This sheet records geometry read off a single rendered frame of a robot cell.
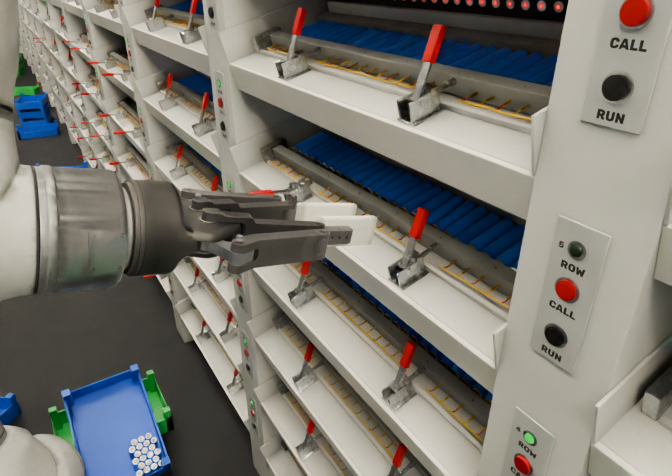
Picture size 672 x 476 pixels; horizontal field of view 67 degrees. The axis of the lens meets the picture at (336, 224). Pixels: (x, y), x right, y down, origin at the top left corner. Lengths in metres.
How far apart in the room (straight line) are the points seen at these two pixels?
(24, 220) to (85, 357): 1.70
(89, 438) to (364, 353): 1.03
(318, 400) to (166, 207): 0.66
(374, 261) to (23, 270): 0.40
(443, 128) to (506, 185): 0.10
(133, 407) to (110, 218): 1.31
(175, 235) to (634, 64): 0.32
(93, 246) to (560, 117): 0.33
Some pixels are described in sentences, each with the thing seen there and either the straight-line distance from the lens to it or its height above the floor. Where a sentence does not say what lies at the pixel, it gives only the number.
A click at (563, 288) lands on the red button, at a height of 1.02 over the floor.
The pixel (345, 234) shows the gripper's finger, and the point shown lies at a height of 1.01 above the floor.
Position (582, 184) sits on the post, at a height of 1.10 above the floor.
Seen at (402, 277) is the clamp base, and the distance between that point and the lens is 0.58.
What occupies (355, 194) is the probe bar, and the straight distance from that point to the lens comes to 0.72.
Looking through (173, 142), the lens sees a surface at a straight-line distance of 1.64.
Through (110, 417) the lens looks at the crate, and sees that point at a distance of 1.65.
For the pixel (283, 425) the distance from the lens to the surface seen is 1.21.
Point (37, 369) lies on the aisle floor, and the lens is 2.07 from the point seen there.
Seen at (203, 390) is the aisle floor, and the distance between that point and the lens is 1.79.
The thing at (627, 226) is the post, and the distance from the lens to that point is 0.38.
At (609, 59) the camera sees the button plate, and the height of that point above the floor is 1.18.
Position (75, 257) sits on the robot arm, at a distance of 0.37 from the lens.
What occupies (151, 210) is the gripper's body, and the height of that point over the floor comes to 1.07.
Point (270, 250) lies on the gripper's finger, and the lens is 0.40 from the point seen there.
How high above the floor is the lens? 1.23
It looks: 27 degrees down
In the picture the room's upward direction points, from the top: straight up
